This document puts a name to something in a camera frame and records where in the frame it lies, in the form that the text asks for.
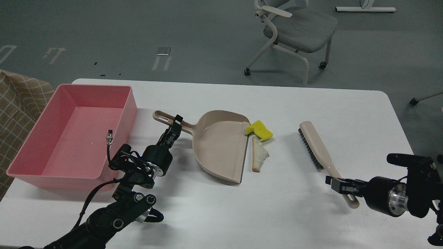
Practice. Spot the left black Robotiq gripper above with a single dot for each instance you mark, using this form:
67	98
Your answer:
159	154

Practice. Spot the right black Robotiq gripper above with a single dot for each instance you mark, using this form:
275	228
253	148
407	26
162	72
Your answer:
385	195

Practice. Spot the beige plastic dustpan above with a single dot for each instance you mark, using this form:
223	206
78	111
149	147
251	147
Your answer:
219	143

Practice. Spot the yellow sponge piece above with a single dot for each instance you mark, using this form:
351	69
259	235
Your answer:
260	130

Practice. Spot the white bread slice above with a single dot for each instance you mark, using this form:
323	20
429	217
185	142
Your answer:
260	154

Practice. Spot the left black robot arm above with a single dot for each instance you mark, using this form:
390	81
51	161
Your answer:
128	206

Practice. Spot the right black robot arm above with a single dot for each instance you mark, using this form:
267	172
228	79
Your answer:
421	192

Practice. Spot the pink plastic bin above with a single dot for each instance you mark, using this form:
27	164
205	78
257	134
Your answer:
67	148

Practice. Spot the silver floor socket plate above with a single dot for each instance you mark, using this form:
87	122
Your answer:
163	51

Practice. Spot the white chair leg with caster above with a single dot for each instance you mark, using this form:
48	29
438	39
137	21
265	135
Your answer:
414	101

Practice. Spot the tan checkered cloth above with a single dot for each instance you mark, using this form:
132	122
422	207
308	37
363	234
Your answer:
22	100

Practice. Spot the grey office chair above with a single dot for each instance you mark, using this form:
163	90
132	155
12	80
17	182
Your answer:
293	30

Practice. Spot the white desk leg base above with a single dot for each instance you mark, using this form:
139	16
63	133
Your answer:
366	6

